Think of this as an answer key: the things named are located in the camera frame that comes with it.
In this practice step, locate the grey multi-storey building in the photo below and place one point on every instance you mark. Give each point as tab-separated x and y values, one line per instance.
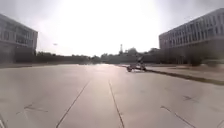
15	40

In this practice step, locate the row of trees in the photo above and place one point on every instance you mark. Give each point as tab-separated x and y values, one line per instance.
83	58

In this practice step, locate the dark kerb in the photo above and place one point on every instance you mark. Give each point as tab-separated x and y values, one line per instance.
186	76

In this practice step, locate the pale multi-storey building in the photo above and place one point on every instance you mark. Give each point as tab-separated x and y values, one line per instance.
196	36

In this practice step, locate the raised concrete pavement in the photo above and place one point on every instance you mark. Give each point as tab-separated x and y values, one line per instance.
193	72

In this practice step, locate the person on scooter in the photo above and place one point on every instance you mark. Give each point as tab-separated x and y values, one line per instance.
138	65

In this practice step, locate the grey concrete paved road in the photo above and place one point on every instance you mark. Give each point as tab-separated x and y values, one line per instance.
100	100

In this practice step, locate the distant tower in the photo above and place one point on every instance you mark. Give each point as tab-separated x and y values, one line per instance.
121	49

